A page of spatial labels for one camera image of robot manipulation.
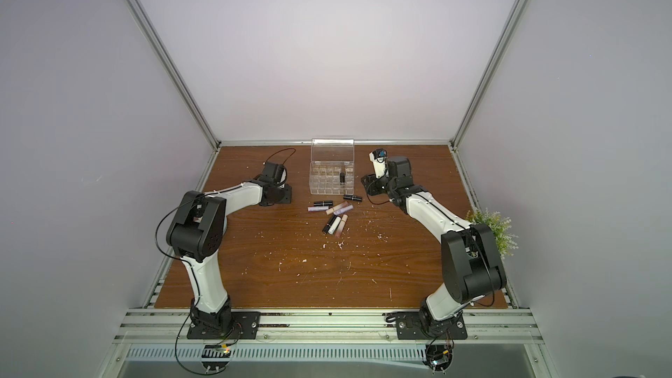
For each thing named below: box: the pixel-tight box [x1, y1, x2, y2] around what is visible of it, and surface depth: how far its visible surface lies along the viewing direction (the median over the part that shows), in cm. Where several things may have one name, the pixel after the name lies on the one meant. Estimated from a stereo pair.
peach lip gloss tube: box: [325, 200, 350, 216], surface depth 99 cm
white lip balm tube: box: [327, 216, 342, 236], surface depth 94 cm
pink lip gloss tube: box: [336, 213, 349, 238], surface depth 94 cm
